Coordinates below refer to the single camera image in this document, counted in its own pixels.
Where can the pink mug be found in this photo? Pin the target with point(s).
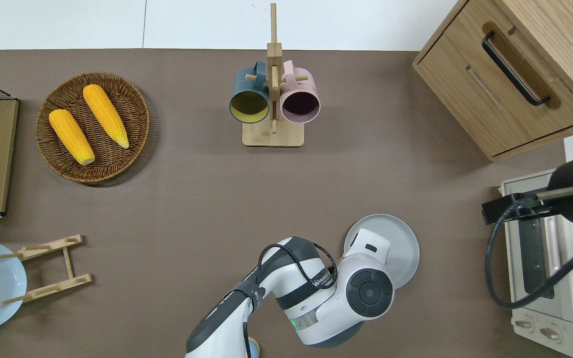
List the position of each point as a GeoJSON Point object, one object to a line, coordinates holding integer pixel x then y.
{"type": "Point", "coordinates": [300, 104]}

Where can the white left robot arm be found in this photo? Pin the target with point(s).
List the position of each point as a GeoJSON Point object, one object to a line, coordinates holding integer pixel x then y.
{"type": "Point", "coordinates": [366, 293]}

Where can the brown wicker basket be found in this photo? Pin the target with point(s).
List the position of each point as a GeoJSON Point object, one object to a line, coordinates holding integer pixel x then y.
{"type": "Point", "coordinates": [112, 164]}

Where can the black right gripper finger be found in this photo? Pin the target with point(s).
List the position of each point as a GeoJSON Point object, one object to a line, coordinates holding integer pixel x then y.
{"type": "Point", "coordinates": [493, 211]}

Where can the wooden drawer cabinet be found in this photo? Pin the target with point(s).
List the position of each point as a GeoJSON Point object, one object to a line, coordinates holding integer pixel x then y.
{"type": "Point", "coordinates": [465, 84]}

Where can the gray plate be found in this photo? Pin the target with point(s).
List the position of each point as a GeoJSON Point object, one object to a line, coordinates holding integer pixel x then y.
{"type": "Point", "coordinates": [406, 248]}

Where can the yellow corn cob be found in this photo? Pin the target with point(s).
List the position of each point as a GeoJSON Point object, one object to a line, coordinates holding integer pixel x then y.
{"type": "Point", "coordinates": [106, 115]}
{"type": "Point", "coordinates": [71, 135]}

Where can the wooden mug tree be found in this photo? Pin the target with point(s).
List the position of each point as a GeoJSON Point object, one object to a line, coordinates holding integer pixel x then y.
{"type": "Point", "coordinates": [274, 136]}

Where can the dark blue mug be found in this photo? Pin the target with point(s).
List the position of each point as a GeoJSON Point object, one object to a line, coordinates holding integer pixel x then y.
{"type": "Point", "coordinates": [249, 104]}

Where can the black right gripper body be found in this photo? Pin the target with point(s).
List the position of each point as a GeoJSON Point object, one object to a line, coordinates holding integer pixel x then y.
{"type": "Point", "coordinates": [572, 204]}

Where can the wooden plate rack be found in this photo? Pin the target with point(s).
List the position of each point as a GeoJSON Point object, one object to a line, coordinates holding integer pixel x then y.
{"type": "Point", "coordinates": [67, 261]}

